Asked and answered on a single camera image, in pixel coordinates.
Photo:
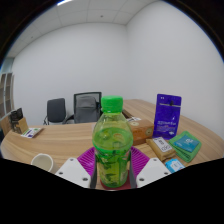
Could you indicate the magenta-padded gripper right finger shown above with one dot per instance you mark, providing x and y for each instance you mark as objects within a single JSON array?
[{"x": 153, "y": 170}]

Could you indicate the black padded office chair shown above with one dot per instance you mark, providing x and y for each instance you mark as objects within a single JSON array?
[{"x": 56, "y": 110}]

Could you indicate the green drink bottle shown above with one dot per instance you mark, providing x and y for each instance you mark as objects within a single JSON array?
[{"x": 112, "y": 146}]

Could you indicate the orange brown box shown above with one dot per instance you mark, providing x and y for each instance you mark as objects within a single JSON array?
[{"x": 142, "y": 130}]

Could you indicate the purple standing pouch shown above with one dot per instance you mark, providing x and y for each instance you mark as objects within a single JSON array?
[{"x": 167, "y": 115}]

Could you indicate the small tan box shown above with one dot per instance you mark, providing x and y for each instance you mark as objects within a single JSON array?
[{"x": 160, "y": 148}]

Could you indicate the wooden side desk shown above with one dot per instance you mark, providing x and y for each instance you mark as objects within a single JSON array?
[{"x": 143, "y": 108}]

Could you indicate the white and brown mug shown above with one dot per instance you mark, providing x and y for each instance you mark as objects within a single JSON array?
[{"x": 42, "y": 161}]

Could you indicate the rectangular ceiling light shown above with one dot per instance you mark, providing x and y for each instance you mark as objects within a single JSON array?
[{"x": 64, "y": 2}]

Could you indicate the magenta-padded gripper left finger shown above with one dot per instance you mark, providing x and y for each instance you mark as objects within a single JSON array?
[{"x": 72, "y": 170}]

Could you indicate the large dark brown box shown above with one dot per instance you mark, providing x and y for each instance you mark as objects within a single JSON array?
[{"x": 16, "y": 118}]

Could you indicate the white printed leaflet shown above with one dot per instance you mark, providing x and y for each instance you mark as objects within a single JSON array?
[{"x": 31, "y": 132}]

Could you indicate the white round-printed paper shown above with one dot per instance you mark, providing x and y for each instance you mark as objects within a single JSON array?
[{"x": 134, "y": 119}]

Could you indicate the small blue packet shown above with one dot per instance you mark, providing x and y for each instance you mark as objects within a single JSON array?
[{"x": 174, "y": 165}]

